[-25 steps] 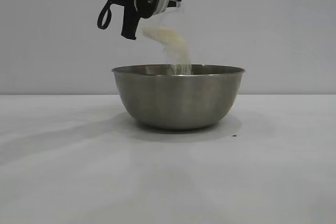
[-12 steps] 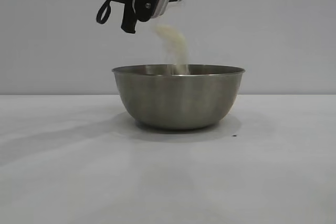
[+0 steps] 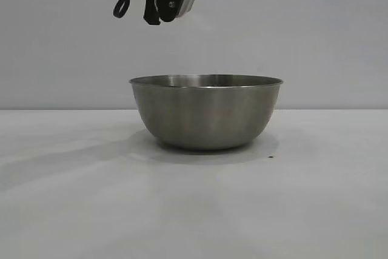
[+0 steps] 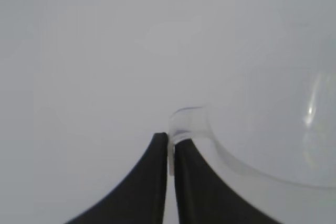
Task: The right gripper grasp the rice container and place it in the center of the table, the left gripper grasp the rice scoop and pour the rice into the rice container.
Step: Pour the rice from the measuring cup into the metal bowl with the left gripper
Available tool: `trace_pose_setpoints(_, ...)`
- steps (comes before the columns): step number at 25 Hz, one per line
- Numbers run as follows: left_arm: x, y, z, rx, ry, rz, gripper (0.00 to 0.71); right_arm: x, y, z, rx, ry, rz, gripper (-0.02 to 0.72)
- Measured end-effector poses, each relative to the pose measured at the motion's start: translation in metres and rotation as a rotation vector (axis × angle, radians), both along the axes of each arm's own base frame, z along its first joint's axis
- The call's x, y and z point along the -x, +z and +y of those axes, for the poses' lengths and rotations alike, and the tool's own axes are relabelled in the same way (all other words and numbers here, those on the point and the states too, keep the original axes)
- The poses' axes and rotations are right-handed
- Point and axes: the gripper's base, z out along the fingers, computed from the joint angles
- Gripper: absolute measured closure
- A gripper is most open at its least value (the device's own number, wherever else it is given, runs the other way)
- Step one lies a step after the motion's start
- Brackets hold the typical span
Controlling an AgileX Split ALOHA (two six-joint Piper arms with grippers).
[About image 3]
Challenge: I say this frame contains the stainless steel mixing bowl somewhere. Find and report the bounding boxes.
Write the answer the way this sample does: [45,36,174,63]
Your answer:
[129,73,285,150]

